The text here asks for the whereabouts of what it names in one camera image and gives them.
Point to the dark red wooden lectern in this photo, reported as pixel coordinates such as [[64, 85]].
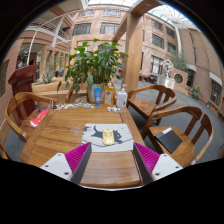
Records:
[[21, 80]]

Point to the blue squeeze tube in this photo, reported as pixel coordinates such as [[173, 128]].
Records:
[[98, 97]]

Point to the blue printed card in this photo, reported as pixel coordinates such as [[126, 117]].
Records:
[[87, 105]]

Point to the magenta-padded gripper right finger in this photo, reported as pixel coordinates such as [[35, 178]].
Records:
[[165, 165]]

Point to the crumpled white wrapper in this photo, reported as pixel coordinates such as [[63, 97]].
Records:
[[112, 109]]

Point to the yellow computer mouse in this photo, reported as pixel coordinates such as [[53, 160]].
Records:
[[108, 137]]

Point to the black notebook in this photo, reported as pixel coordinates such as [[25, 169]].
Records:
[[170, 140]]

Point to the long wooden planter with plants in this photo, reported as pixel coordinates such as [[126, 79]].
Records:
[[46, 88]]

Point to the green plant in white pot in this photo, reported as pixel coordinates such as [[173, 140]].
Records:
[[95, 63]]

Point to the white abstract sculpture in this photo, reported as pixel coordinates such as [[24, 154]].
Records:
[[168, 68]]

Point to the white pump bottle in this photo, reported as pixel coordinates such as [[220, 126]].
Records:
[[122, 99]]

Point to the yellow liquid soap bottle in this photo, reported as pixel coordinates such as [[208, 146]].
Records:
[[109, 96]]

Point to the red paper bag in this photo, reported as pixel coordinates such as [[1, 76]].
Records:
[[39, 118]]

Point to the small black key fob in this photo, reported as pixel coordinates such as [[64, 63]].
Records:
[[54, 107]]

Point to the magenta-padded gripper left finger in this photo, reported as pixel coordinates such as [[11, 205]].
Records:
[[56, 165]]

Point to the dark bust statue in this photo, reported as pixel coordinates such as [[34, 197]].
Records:
[[22, 60]]

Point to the white packet pile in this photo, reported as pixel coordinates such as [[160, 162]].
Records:
[[61, 106]]

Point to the white cat-print mouse pad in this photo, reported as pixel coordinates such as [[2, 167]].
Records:
[[125, 138]]

